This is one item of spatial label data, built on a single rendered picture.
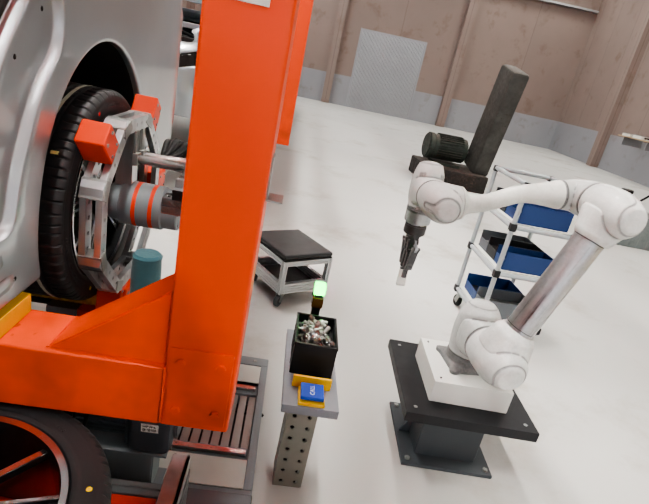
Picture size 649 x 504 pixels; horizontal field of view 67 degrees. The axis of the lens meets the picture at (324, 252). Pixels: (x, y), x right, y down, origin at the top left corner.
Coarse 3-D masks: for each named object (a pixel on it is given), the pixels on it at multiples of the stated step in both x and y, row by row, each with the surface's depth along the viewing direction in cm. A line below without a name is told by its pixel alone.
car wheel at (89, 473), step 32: (0, 416) 111; (32, 416) 113; (64, 416) 114; (0, 448) 112; (32, 448) 110; (64, 448) 106; (96, 448) 108; (0, 480) 100; (32, 480) 113; (64, 480) 99; (96, 480) 100
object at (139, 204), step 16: (112, 192) 150; (128, 192) 150; (144, 192) 151; (160, 192) 152; (112, 208) 151; (128, 208) 150; (144, 208) 150; (160, 208) 151; (144, 224) 154; (160, 224) 154; (176, 224) 155
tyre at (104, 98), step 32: (64, 96) 133; (96, 96) 136; (64, 128) 126; (64, 160) 123; (64, 192) 124; (64, 224) 127; (128, 224) 182; (64, 256) 131; (32, 288) 140; (64, 288) 138
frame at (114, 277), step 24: (120, 120) 136; (144, 120) 152; (120, 144) 134; (144, 144) 170; (96, 168) 131; (144, 168) 175; (96, 192) 127; (96, 216) 130; (96, 240) 132; (144, 240) 176; (96, 264) 135; (120, 264) 167; (96, 288) 152; (120, 288) 156
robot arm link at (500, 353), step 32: (608, 192) 151; (576, 224) 157; (608, 224) 147; (640, 224) 145; (576, 256) 155; (544, 288) 160; (512, 320) 166; (544, 320) 163; (480, 352) 169; (512, 352) 162; (512, 384) 163
